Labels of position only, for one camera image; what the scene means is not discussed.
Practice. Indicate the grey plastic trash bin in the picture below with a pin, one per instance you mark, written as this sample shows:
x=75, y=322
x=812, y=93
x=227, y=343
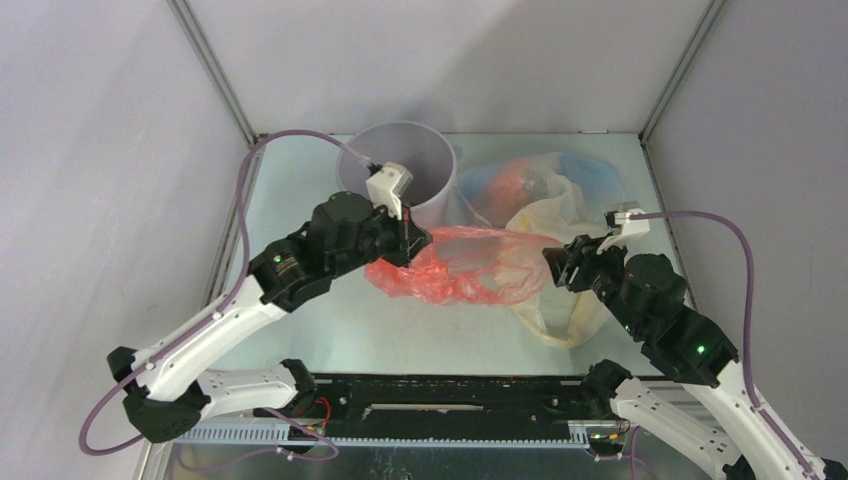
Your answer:
x=423, y=151

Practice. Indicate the aluminium frame post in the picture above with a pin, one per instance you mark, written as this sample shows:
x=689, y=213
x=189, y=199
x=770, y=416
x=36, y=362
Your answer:
x=685, y=62
x=197, y=38

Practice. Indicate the right aluminium frame post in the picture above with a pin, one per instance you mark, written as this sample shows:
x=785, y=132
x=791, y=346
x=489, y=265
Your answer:
x=685, y=62

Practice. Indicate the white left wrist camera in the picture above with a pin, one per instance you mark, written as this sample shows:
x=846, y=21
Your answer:
x=386, y=186

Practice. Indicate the yellow translucent trash bag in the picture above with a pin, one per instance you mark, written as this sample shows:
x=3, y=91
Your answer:
x=558, y=317

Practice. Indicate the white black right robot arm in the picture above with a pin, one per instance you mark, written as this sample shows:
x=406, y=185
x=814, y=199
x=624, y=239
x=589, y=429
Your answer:
x=694, y=352

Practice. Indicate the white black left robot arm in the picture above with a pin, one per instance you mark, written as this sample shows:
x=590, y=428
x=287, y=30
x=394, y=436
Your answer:
x=171, y=387

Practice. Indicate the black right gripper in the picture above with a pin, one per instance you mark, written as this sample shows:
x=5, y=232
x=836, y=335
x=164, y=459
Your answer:
x=578, y=262

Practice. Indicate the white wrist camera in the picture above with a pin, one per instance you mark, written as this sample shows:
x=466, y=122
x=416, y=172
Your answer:
x=386, y=186
x=624, y=227

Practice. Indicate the red translucent trash bag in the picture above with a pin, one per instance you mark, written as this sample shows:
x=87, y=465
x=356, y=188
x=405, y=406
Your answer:
x=481, y=266

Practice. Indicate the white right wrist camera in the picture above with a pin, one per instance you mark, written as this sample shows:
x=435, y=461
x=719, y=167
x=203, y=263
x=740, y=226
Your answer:
x=624, y=227

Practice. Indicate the left aluminium frame post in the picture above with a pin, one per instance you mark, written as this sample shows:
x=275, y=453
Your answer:
x=197, y=38

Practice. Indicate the white translucent bag of bags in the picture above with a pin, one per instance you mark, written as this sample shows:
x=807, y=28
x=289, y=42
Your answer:
x=558, y=195

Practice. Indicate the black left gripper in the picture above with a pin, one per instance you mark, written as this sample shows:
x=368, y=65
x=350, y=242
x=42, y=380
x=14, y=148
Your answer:
x=410, y=241

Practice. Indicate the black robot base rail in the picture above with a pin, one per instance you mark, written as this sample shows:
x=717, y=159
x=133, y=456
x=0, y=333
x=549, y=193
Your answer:
x=456, y=409

